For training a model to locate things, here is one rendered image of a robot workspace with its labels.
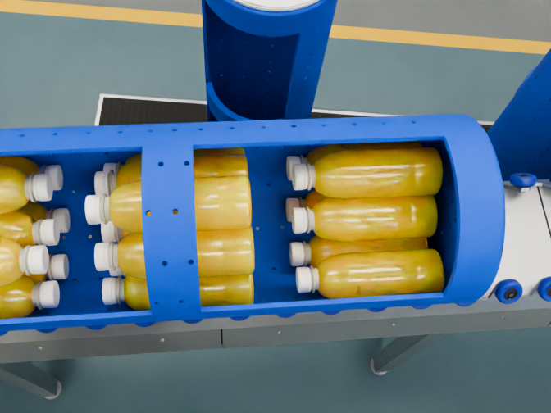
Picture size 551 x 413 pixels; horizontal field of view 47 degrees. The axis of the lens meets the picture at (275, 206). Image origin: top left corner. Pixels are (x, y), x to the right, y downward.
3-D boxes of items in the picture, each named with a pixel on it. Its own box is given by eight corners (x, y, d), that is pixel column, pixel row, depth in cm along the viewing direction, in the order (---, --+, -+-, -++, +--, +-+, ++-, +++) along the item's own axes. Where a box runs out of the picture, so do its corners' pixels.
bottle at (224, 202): (250, 229, 89) (106, 237, 87) (247, 178, 90) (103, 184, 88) (252, 228, 82) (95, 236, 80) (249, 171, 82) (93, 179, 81)
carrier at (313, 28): (214, 120, 208) (205, 198, 196) (207, -105, 127) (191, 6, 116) (300, 128, 209) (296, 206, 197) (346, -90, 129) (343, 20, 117)
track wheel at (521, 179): (540, 187, 112) (541, 175, 112) (516, 188, 112) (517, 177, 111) (528, 181, 116) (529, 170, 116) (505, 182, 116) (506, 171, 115)
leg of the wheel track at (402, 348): (389, 374, 194) (458, 331, 136) (371, 375, 193) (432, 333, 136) (386, 356, 196) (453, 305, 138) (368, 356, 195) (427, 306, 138)
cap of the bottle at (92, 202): (104, 224, 86) (91, 224, 86) (103, 196, 86) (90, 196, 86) (99, 223, 82) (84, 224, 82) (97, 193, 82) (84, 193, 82)
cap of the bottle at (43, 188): (35, 168, 89) (48, 167, 90) (42, 188, 92) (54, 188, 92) (31, 186, 87) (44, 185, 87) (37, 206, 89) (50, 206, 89)
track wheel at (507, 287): (527, 283, 103) (521, 276, 105) (500, 284, 103) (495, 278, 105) (521, 305, 105) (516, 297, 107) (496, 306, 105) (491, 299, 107)
